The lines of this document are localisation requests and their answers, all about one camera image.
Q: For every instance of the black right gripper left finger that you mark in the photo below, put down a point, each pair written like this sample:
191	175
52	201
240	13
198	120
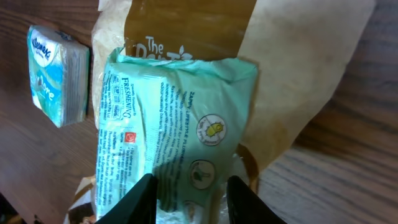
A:
138	206

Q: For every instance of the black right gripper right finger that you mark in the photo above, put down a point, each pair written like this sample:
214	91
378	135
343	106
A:
245	207

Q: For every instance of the white labelled packet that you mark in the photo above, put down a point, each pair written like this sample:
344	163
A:
82	210

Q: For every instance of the teal snack packet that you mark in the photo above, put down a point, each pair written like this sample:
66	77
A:
179	120

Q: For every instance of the teal tissue pack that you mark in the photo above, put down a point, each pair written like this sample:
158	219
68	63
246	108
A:
59	75

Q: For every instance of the brown nut pouch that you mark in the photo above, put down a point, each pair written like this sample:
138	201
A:
301	47

